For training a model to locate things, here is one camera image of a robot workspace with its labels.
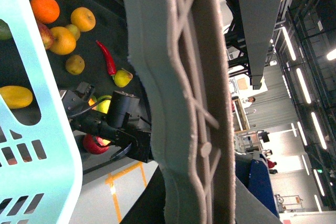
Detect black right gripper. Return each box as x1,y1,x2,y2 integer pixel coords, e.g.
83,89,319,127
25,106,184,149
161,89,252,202
59,81,96,119

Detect yellow lemon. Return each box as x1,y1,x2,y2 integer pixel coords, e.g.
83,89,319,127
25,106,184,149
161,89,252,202
49,26,76,55

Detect large teal shopping basket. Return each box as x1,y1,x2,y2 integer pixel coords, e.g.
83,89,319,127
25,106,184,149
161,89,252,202
1,0,82,223

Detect red apple near shelf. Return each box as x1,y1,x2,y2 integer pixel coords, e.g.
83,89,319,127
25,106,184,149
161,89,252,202
36,20,55,50

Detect orange on near shelf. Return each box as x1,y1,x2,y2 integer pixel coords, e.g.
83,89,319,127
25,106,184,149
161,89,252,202
30,0,60,24

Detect brown yellow pear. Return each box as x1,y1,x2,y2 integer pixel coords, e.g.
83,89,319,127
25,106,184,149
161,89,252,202
65,55,85,75

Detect red chili pepper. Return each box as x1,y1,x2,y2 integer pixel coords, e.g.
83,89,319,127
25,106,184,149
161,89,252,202
96,40,117,76

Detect small yellow pear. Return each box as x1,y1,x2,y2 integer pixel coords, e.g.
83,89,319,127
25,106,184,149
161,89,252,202
113,69,133,88

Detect yellow mango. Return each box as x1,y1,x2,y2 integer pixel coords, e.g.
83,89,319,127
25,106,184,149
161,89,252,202
1,86,33,109

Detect yellow orange round fruit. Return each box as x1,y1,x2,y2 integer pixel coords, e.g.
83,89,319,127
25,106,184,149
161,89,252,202
70,7,96,32

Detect green lime lower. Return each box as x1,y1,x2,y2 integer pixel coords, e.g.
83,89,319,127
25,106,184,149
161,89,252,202
0,19,13,40

